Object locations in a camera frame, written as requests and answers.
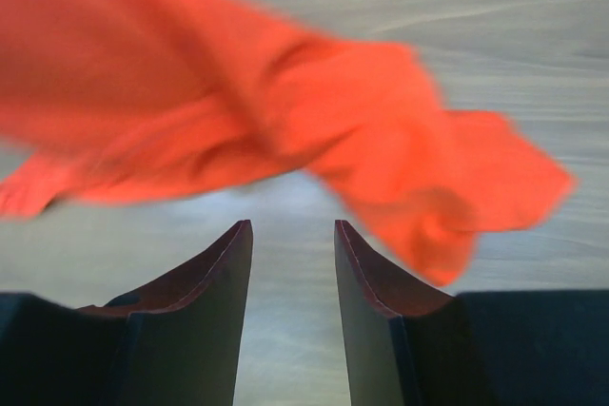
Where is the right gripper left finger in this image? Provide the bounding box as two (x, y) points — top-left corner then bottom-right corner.
(84, 220), (253, 405)

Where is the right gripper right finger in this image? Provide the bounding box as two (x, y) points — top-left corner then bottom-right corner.
(333, 219), (496, 406)

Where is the orange t shirt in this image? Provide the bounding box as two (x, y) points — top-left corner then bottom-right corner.
(1, 0), (573, 286)

